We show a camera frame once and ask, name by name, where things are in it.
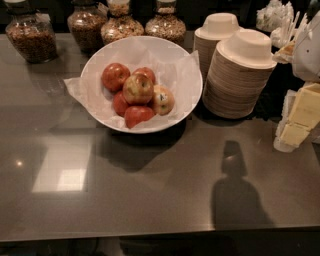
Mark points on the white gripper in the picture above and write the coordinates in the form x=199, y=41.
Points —
x=309, y=55

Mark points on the yellow-red apple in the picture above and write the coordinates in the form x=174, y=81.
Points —
x=138, y=89

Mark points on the white ceramic bowl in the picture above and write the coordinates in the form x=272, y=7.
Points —
x=133, y=50

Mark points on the yellow apple with sticker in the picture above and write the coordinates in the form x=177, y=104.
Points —
x=162, y=101

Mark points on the red apple back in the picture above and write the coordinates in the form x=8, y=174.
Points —
x=147, y=72

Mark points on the red apple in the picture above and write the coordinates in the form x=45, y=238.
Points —
x=119, y=103
x=113, y=76
x=137, y=114
x=147, y=72

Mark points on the red apple front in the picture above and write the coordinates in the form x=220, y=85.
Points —
x=137, y=114

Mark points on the red apple lower left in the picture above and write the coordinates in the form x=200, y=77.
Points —
x=119, y=103

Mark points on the red apple far left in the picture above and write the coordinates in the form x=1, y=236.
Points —
x=113, y=76

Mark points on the white plastic cutlery bundle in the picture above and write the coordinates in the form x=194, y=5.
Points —
x=280, y=21

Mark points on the front stack paper bowls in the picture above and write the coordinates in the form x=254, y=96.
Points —
x=240, y=69

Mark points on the stack paper bowls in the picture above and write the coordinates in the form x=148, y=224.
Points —
x=216, y=27
x=240, y=69

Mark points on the back stack paper bowls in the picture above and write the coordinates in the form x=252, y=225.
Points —
x=216, y=27

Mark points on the white paper liner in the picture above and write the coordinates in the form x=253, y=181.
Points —
x=180, y=76

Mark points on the glass cereal jar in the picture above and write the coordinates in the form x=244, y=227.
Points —
x=165, y=24
x=30, y=32
x=85, y=25
x=120, y=23

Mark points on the glass cereal jar far left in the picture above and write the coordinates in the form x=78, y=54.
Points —
x=30, y=32

